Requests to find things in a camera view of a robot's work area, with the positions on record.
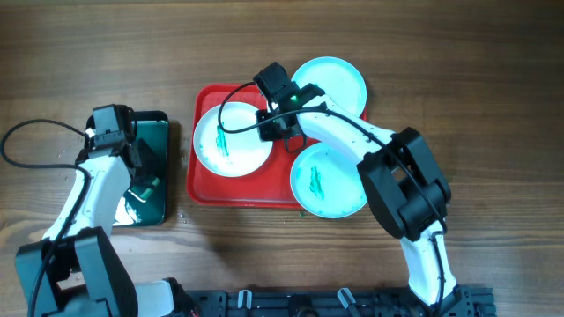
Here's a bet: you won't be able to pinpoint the light blue plate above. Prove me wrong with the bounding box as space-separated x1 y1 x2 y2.
292 56 367 117
289 143 367 219

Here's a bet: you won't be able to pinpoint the white plate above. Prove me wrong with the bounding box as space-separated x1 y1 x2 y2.
193 105 273 178

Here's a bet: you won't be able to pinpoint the green yellow sponge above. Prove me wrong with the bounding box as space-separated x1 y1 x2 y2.
129 176 160 203

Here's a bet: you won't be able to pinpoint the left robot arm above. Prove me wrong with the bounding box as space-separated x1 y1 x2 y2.
15 104 197 316

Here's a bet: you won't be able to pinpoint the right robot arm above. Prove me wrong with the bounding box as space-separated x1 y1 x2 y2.
258 82 456 314

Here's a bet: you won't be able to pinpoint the black water tray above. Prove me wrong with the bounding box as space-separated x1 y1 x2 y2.
85 110 171 227

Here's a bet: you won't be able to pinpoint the red plastic tray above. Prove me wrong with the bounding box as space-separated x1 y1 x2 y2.
186 84 301 209

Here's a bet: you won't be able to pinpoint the right black cable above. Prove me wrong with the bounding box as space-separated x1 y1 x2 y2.
217 81 449 317

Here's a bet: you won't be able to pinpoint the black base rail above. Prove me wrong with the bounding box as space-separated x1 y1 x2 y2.
189 286 497 317

